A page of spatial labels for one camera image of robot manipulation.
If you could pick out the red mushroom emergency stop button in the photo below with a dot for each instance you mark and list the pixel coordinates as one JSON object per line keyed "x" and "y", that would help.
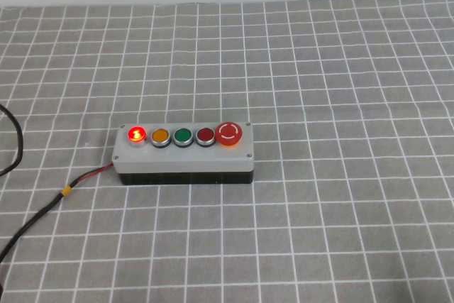
{"x": 228, "y": 132}

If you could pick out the dark red push button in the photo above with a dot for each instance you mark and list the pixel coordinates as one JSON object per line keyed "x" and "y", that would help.
{"x": 205, "y": 135}

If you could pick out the green push button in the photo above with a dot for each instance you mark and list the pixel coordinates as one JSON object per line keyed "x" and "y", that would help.
{"x": 182, "y": 136}

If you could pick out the grey button box black base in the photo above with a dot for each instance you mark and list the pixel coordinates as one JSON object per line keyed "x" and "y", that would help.
{"x": 184, "y": 161}

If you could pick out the yellow push button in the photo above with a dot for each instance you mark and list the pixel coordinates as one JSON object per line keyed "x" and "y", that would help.
{"x": 160, "y": 136}

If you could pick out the red indicator lamp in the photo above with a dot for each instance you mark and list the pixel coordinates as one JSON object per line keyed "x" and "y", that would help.
{"x": 137, "y": 135}

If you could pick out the grey white-checked tablecloth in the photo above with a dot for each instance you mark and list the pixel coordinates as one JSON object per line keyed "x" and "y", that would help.
{"x": 319, "y": 104}

